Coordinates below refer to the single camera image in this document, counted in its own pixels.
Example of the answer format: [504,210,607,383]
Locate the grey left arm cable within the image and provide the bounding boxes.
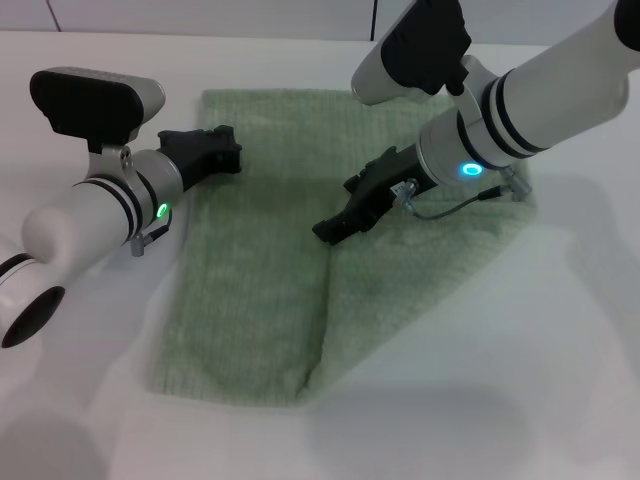
[128,208,174,257]

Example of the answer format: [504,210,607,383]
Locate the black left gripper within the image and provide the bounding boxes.
[156,124,245,195]

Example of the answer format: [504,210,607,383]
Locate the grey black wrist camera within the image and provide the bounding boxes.
[350,0,474,107]
[28,66,167,153]

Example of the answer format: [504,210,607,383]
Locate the grey right arm cable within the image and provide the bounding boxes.
[392,166,527,222]

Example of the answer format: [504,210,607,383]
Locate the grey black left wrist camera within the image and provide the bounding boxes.
[28,66,167,153]

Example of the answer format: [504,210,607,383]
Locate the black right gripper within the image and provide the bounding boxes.
[311,143,442,247]

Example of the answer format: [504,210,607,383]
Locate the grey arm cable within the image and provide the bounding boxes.
[392,166,527,222]
[128,208,174,257]

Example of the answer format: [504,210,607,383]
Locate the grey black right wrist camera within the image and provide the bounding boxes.
[350,0,474,107]

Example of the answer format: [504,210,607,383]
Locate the green terry towel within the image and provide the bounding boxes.
[144,87,540,409]

